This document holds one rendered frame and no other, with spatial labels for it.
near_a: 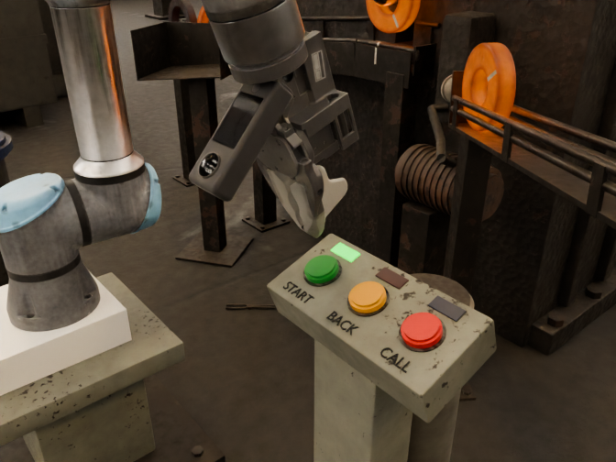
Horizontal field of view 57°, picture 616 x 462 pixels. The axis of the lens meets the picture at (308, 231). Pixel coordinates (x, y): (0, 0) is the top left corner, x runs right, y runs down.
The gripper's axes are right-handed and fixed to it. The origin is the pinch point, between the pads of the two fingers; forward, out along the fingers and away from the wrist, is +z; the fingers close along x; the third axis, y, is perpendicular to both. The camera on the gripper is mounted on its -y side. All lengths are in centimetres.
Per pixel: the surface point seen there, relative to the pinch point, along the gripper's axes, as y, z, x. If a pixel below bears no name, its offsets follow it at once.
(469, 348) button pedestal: 1.5, 7.0, -19.4
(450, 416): 6.4, 36.1, -9.4
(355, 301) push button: -1.4, 5.5, -7.2
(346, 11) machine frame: 81, 19, 83
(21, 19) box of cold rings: 44, 26, 297
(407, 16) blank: 75, 15, 54
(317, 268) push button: -0.4, 5.5, 0.1
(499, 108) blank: 49, 15, 11
